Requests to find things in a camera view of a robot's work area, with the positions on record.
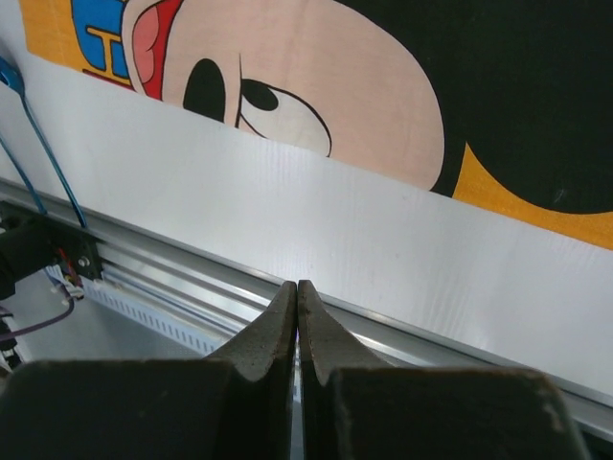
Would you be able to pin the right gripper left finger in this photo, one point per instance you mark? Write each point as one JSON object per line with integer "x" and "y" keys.
{"x": 232, "y": 404}

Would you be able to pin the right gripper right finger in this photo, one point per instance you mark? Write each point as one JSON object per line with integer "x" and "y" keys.
{"x": 358, "y": 406}

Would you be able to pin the orange cartoon mouse placemat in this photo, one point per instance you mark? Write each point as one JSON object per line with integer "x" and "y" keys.
{"x": 506, "y": 105}

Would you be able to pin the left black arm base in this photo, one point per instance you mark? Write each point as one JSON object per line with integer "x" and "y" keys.
{"x": 31, "y": 241}

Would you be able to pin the blue metal spoon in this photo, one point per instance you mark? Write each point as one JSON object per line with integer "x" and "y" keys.
{"x": 12, "y": 78}

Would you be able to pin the perforated cable tray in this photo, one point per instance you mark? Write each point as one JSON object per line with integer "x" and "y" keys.
{"x": 177, "y": 326}

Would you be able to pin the aluminium mounting rail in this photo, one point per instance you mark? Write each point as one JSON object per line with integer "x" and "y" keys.
{"x": 170, "y": 296}

